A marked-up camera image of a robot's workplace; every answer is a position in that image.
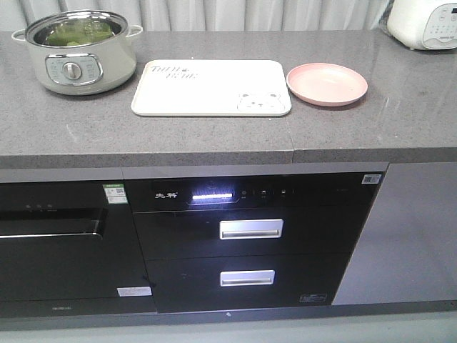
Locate green lettuce leaf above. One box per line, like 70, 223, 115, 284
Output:
44, 19, 115, 46

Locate black built-in dishwasher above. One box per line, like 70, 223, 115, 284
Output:
1, 181, 156, 319

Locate silver drawer handle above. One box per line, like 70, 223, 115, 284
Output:
219, 269, 276, 287
219, 219, 283, 240

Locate white rice cooker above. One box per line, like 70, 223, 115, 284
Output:
386, 0, 456, 50

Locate black disinfection cabinet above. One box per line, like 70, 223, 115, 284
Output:
126, 171, 383, 313

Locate cream bear serving tray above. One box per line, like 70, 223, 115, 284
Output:
131, 59, 291, 116

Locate lower silver drawer handle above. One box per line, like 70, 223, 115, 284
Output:
219, 269, 276, 287

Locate grey cabinet panel right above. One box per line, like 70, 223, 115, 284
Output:
333, 162, 456, 305

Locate pink round plate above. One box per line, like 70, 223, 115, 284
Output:
286, 63, 368, 107

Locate upper silver drawer handle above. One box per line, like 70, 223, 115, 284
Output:
219, 219, 283, 240

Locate pale green electric cooking pot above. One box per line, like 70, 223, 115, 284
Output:
11, 9, 143, 96

